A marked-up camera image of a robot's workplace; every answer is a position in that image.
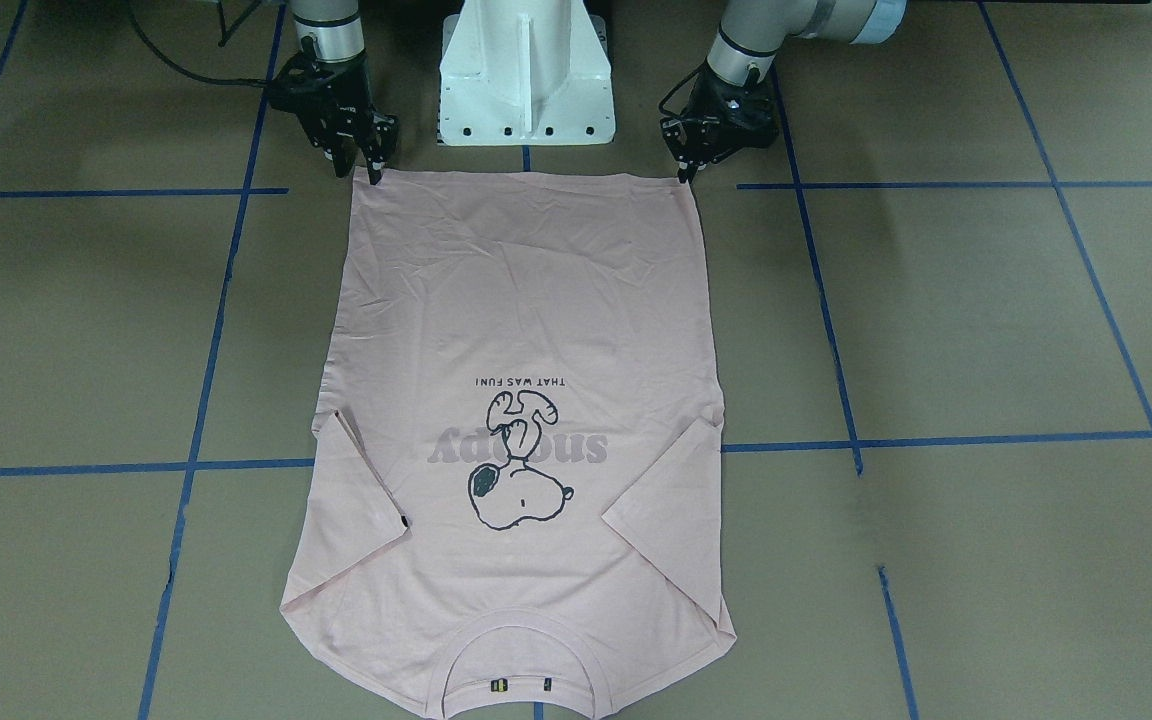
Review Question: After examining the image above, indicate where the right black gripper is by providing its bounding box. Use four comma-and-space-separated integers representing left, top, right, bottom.
266, 53, 399, 185

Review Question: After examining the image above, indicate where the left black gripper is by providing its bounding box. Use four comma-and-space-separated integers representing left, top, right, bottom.
658, 63, 778, 184

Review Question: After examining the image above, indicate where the pink printed t-shirt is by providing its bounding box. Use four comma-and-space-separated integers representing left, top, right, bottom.
280, 170, 737, 719

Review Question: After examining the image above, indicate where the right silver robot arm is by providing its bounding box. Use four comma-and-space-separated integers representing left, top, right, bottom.
264, 1, 399, 184

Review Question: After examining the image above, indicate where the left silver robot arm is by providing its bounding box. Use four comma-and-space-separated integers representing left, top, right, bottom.
658, 1, 908, 184

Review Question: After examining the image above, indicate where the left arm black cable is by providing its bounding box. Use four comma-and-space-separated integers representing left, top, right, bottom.
658, 75, 707, 126

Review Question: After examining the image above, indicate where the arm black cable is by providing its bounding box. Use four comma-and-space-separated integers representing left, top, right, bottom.
121, 0, 287, 91
658, 75, 707, 126

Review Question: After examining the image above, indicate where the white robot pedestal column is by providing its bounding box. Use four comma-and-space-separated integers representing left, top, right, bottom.
435, 1, 617, 147

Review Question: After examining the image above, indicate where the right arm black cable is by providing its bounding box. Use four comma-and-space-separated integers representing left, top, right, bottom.
121, 0, 287, 91

